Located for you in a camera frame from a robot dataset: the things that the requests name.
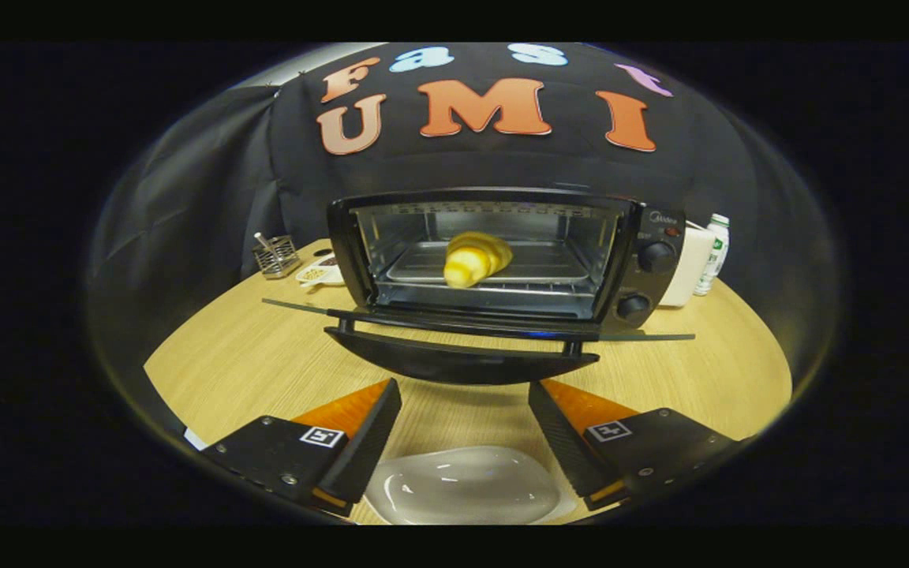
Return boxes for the white bread toaster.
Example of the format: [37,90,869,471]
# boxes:
[658,225,716,308]

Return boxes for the white oval plate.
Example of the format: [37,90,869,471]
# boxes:
[364,446,574,525]

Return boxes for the black toaster oven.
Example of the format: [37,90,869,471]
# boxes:
[261,187,696,386]

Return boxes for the white bottle green label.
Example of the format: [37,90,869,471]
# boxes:
[693,214,731,297]

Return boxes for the golden croissant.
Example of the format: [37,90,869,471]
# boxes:
[443,231,514,289]

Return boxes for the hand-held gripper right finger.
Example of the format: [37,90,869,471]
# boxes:
[528,378,741,514]

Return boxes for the black backdrop cloth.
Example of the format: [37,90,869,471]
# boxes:
[88,43,838,316]

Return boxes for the small white snack dish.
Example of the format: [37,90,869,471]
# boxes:
[297,254,345,289]

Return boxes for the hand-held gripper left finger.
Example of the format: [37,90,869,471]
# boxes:
[199,378,403,519]

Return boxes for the wire mesh holder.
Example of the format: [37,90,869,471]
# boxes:
[252,233,301,279]

